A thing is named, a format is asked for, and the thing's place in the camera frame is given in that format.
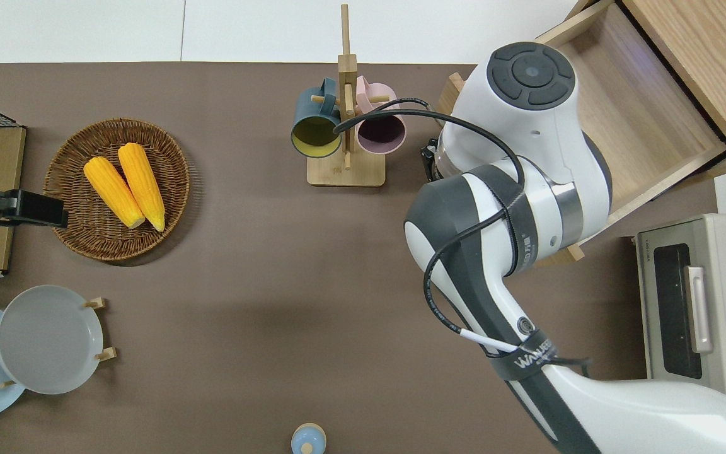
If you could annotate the pink mug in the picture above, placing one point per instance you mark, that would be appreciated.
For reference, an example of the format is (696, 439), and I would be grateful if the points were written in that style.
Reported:
(380, 135)

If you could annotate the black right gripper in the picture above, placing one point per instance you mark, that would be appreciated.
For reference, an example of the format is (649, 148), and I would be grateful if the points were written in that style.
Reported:
(429, 161)

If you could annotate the wooden plate rack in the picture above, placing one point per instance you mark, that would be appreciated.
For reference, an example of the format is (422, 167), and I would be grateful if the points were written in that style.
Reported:
(103, 355)

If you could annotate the grey plate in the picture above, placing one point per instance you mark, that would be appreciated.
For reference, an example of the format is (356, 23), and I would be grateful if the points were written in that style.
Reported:
(48, 340)

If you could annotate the brown table mat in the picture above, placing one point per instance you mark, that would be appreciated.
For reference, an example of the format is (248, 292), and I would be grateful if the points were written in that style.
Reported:
(275, 284)

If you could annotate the light wooden drawer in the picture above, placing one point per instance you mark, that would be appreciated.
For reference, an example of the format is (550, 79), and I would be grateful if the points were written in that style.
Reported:
(640, 107)

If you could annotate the brown wicker basket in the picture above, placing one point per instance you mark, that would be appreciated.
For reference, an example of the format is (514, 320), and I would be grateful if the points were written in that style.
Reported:
(86, 233)

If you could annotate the light wooden cabinet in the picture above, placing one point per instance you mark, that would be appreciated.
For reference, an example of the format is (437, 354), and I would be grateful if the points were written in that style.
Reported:
(716, 50)

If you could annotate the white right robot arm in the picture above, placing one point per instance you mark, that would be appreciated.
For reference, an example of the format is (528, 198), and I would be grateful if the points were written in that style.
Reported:
(527, 126)

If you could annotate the wooden mug rack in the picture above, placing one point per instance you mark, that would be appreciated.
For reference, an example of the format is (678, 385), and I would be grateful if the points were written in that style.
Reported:
(363, 173)

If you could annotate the teal mug yellow inside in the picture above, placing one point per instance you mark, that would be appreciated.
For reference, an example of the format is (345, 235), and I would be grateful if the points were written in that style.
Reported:
(306, 110)

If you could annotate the yellow corn cob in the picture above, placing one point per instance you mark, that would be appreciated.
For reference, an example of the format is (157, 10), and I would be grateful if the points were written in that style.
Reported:
(142, 183)
(111, 189)

